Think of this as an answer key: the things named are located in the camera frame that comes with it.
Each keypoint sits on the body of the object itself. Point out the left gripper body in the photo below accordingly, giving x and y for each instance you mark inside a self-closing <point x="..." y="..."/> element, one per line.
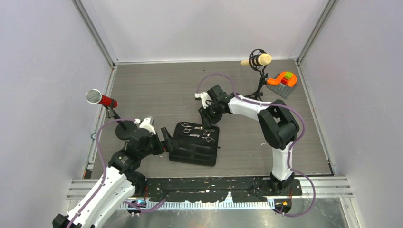
<point x="154" y="147"/>

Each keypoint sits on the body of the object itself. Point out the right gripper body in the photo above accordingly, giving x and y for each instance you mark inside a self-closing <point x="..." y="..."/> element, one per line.
<point x="212" y="113"/>

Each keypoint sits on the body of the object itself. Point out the silver scissors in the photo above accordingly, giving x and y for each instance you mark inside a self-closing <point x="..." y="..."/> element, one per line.
<point x="188" y="128"/>
<point x="206" y="136"/>

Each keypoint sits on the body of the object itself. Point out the black zip tool case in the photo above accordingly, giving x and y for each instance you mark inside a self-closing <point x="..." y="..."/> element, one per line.
<point x="193" y="150"/>

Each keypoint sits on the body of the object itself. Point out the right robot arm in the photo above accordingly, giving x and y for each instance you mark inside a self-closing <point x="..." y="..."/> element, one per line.
<point x="277" y="123"/>

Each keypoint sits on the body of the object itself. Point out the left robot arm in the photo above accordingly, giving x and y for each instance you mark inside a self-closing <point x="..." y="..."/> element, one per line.
<point x="119" y="181"/>

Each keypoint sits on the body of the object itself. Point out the beige microphone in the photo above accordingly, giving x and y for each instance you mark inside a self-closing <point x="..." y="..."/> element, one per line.
<point x="257" y="60"/>

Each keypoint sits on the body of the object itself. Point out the grey lego baseplate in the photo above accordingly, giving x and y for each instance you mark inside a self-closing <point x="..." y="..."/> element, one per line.
<point x="282" y="90"/>

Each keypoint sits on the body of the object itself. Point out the red lego brick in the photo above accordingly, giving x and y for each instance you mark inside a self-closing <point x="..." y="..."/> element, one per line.
<point x="284" y="81"/>

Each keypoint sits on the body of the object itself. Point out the red silver microphone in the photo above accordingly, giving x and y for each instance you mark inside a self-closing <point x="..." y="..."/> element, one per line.
<point x="94" y="96"/>

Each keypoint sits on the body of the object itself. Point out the green lego brick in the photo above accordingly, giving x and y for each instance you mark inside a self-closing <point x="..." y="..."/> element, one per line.
<point x="288" y="75"/>

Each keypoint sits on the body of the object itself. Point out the orange curved toy piece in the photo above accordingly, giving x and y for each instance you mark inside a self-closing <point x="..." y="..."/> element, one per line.
<point x="276" y="81"/>

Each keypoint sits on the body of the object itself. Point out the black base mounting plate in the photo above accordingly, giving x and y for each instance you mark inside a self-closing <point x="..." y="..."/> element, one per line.
<point x="214" y="189"/>

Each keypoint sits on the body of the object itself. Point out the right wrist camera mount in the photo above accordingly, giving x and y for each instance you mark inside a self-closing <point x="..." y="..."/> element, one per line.
<point x="204" y="98"/>

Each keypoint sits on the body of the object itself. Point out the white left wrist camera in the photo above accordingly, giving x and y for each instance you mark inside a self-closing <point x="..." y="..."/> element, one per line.
<point x="147" y="123"/>

